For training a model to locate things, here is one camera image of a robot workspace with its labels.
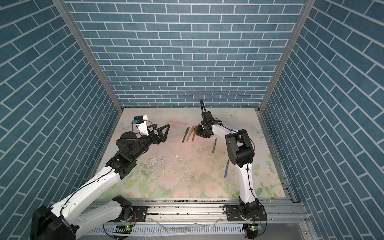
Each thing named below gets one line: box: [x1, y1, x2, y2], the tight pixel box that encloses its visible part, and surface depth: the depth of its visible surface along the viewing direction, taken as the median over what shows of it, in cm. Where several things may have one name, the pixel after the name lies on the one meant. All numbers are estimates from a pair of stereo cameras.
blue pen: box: [224, 159, 230, 179], surface depth 91 cm
